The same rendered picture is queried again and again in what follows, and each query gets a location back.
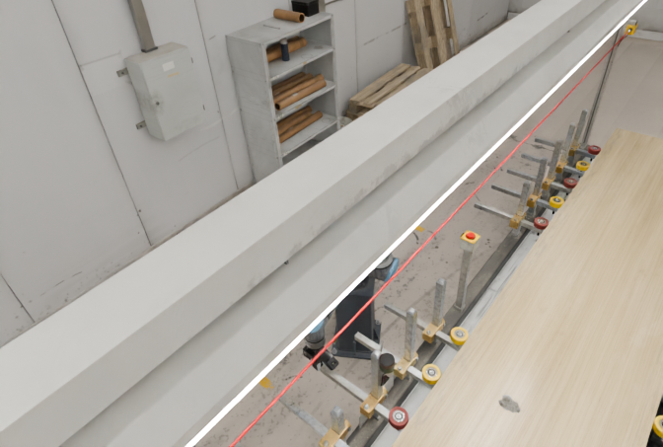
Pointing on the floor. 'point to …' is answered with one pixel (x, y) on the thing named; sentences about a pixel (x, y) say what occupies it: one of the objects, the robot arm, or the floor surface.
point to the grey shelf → (261, 119)
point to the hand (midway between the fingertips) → (322, 369)
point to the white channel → (261, 229)
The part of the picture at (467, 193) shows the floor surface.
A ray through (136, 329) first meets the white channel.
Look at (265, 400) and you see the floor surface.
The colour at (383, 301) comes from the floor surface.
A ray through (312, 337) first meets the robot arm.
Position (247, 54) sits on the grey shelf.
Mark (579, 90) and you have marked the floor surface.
